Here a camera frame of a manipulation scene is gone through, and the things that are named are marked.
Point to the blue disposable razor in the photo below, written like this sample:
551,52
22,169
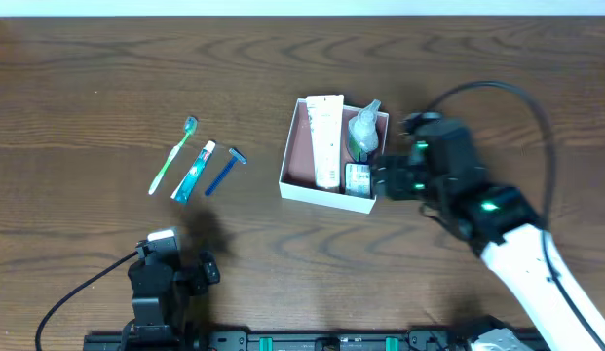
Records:
236,157

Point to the white cream tube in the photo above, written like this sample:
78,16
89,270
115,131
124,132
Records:
325,118

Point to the black mounting rail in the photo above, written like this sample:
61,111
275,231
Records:
423,340

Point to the white cardboard box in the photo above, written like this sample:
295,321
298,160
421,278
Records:
297,175

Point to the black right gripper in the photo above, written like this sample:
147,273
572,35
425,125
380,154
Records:
389,176

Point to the clear pump bottle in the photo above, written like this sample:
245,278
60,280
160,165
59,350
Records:
363,138

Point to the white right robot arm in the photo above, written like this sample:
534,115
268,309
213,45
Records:
443,172

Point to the teal toothpaste tube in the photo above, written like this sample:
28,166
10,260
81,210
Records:
183,191

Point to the green soap box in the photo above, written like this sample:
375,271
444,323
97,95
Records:
358,180

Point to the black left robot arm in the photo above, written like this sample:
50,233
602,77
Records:
161,289

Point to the green white toothbrush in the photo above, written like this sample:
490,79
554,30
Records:
190,127

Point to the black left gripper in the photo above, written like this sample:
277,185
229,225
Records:
205,272

